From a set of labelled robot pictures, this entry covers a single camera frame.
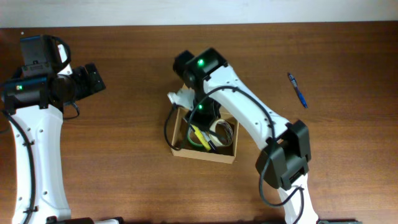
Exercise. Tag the beige masking tape roll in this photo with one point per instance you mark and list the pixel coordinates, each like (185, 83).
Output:
(224, 133)

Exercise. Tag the grey black permanent marker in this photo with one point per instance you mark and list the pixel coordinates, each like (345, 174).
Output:
(210, 142)

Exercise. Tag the green tape roll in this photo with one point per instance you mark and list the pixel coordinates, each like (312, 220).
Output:
(193, 140)

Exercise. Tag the brown cardboard box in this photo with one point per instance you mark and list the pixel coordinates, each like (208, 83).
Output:
(223, 154)

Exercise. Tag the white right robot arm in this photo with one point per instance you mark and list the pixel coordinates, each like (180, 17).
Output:
(211, 83)

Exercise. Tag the yellow highlighter marker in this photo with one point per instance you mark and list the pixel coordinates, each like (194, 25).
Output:
(201, 138)

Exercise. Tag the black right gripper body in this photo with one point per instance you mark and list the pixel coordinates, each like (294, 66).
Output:
(203, 120)

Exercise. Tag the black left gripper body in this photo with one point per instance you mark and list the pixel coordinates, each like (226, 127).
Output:
(94, 79)

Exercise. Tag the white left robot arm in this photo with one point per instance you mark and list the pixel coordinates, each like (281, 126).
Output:
(34, 101)

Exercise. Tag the blue ballpoint pen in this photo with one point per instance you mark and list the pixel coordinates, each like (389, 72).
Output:
(296, 88)

